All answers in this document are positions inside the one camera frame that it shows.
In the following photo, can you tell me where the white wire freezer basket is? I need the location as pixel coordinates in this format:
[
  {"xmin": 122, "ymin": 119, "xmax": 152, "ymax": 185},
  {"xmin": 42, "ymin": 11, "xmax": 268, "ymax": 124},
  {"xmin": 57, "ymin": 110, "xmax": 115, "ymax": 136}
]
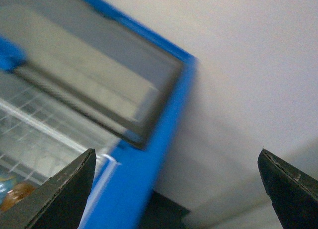
[{"xmin": 0, "ymin": 88, "xmax": 119, "ymax": 185}]

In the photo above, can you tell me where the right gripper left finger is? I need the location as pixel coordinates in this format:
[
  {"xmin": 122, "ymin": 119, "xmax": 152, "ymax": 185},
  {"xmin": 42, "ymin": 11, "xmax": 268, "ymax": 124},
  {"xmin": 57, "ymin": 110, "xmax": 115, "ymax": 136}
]
[{"xmin": 0, "ymin": 149, "xmax": 96, "ymax": 229}]

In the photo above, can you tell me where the lemon tea drink bottle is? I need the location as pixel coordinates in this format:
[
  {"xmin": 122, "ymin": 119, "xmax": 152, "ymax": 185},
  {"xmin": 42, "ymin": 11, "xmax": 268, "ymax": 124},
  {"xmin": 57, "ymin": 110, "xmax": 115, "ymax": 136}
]
[{"xmin": 0, "ymin": 173, "xmax": 36, "ymax": 212}]

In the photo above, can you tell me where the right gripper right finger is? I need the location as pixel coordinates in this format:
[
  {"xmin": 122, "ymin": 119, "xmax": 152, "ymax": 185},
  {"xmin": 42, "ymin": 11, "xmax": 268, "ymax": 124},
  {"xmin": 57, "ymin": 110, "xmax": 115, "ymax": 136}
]
[{"xmin": 257, "ymin": 149, "xmax": 318, "ymax": 229}]

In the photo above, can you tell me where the white chest freezer penguin print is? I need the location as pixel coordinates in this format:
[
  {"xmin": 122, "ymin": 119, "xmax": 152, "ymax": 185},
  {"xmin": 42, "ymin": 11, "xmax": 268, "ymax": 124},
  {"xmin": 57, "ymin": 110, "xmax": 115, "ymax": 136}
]
[{"xmin": 0, "ymin": 4, "xmax": 196, "ymax": 229}]

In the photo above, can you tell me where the freezer sliding glass lid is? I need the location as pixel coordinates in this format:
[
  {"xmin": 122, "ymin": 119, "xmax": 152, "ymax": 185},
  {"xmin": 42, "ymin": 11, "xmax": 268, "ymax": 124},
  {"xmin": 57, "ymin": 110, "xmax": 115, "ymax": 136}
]
[{"xmin": 0, "ymin": 0, "xmax": 183, "ymax": 149}]

